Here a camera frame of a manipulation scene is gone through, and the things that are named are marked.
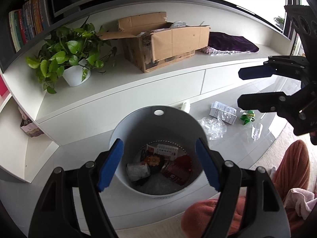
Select clear plastic cup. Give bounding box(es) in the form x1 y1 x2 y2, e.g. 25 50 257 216
251 123 263 141

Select green snack bag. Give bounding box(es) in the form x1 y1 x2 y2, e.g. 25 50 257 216
240 110 255 125

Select white paper leaflet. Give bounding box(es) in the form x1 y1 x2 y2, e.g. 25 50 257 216
209 101 237 125

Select clear plastic wrap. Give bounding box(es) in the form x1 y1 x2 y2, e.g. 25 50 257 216
198 117 227 140

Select white round trash bin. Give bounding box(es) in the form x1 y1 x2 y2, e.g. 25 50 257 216
109 106 207 198

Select beige carpet rug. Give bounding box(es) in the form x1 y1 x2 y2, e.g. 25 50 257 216
116 124 316 237

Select orange trouser legs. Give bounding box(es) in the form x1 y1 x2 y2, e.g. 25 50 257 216
181 140 310 237

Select purple velvet cloth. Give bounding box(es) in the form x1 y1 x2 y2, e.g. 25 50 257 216
208 32 260 53

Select crumpled white tissue in bin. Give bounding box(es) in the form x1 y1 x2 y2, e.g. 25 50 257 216
126 162 150 182

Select pink box on shelf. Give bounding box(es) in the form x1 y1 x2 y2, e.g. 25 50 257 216
18 106 44 138

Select red can in bin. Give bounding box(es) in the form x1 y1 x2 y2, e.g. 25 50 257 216
161 155 193 186

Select white blister pack in bin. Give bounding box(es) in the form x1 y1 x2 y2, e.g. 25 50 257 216
146 143 178 161

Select brown cardboard box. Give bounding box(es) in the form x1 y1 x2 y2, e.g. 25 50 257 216
98 12 210 73

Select green potted plant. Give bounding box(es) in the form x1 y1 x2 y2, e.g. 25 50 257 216
26 21 117 94

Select row of books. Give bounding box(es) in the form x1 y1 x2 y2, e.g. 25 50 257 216
9 0 47 52

